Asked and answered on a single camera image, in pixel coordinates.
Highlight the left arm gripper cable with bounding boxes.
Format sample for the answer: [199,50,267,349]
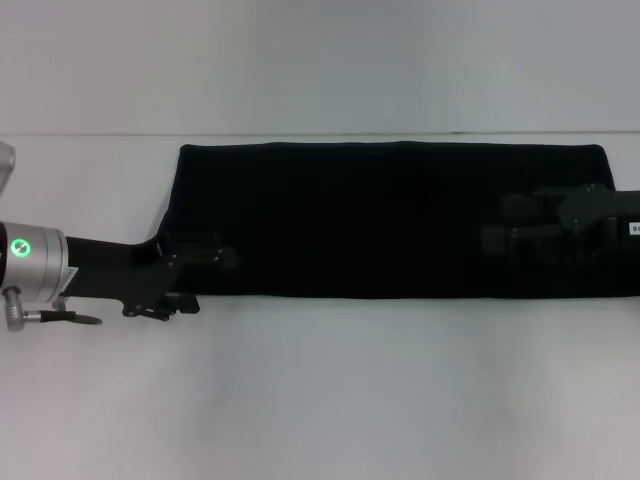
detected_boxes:
[2,285,105,332]

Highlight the black t-shirt with FREE print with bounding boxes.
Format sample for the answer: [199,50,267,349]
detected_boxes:
[153,142,640,301]

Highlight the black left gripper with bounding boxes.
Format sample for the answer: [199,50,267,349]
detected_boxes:
[64,231,242,322]

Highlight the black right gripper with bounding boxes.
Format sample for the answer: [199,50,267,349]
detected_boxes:
[481,183,640,271]

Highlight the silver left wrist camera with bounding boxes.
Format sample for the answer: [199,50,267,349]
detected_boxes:
[0,141,17,194]

